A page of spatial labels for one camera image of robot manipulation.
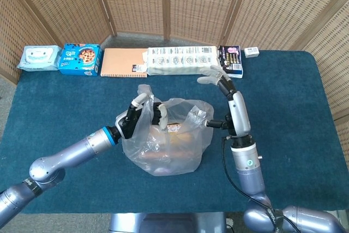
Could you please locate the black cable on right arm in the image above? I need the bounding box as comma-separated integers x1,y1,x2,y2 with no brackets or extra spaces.
222,136,300,233

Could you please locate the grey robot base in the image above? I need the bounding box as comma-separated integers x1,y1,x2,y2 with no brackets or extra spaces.
109,212,227,233

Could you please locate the long white tissue pack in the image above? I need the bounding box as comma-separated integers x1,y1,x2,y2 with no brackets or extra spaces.
146,46,221,76

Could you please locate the small white box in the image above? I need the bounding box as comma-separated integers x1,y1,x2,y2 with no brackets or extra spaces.
244,47,260,58

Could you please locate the clear plastic shopping bag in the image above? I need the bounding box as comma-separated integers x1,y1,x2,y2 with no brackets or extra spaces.
121,84,215,176

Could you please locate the rattan folding screen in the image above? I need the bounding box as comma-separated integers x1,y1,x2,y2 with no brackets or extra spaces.
0,0,349,141

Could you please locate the yellow brown snack pack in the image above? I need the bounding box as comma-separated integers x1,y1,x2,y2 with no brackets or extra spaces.
166,123,193,142

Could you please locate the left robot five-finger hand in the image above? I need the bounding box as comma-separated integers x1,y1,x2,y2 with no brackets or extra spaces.
114,93,167,140

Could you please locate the dark small snack box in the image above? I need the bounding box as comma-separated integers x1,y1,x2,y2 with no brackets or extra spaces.
219,45,244,79

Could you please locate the brown spiral notebook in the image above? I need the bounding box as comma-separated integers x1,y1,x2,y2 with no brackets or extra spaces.
100,48,149,78

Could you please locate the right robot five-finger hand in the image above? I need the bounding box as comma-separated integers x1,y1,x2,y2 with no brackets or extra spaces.
196,64,251,138

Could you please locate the light blue wet wipes pack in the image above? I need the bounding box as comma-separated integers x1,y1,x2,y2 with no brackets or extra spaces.
16,45,62,72

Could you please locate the dark blue table cloth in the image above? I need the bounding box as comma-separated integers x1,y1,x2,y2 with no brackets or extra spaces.
0,50,341,214

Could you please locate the blue cookie box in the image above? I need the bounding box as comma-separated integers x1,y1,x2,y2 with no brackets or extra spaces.
58,43,103,77

